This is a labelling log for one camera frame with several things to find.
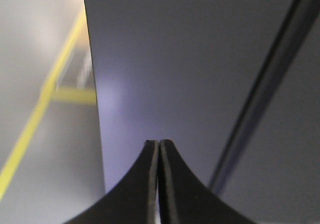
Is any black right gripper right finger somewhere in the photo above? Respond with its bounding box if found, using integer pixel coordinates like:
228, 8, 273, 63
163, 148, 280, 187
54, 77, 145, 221
158, 139, 253, 224

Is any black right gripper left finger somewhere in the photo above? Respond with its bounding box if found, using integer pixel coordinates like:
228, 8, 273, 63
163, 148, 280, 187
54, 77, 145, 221
66, 140, 159, 224

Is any fridge door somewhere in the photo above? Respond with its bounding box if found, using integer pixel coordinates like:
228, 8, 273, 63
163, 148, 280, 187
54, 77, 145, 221
81, 0, 307, 195

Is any dark grey side-by-side fridge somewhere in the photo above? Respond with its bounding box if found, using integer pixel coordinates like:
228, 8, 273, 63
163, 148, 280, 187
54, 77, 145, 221
209, 0, 320, 224

